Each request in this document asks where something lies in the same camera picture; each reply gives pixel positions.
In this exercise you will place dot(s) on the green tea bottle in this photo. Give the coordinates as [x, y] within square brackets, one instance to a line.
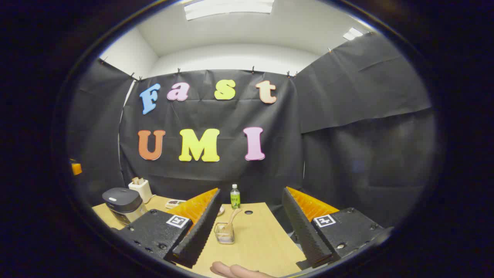
[235, 199]

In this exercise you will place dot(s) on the wooden spoon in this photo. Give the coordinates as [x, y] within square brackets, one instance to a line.
[233, 218]

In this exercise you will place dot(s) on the white divided grain dish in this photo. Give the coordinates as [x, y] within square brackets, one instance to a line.
[175, 203]

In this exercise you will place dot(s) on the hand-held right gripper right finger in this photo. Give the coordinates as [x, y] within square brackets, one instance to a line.
[301, 231]

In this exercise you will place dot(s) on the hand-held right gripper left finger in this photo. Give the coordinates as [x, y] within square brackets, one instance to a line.
[202, 231]

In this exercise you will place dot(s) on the small ceiling light panel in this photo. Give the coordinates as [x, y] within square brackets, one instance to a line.
[352, 34]

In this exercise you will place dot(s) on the black backdrop cloth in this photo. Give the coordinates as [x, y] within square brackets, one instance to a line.
[231, 116]

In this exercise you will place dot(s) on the white round plate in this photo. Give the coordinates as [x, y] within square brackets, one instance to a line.
[221, 211]

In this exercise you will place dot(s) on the white toaster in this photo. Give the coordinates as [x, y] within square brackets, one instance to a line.
[142, 191]

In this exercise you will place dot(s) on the grey rice cooker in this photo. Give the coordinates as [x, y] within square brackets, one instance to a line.
[121, 200]

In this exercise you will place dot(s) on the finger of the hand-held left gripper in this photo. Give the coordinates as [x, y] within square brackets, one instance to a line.
[76, 168]

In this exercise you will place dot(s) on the large ceiling light panel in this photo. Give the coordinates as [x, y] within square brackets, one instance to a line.
[227, 7]

